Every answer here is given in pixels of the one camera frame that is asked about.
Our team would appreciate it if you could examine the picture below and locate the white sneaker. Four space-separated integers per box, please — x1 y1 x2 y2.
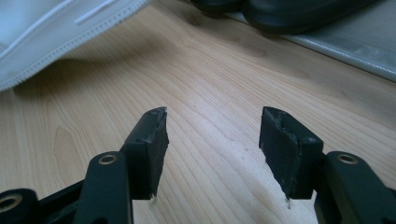
0 0 152 92

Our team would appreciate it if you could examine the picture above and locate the black slipper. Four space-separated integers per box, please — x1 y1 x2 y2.
242 0 381 35

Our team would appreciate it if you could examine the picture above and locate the grey metal shoe rack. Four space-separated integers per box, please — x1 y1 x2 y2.
230 0 396 83

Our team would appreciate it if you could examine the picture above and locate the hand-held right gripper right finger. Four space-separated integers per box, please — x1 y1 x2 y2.
259 106 325 200

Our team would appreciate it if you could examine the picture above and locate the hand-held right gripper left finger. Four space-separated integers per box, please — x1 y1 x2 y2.
120 106 170 201

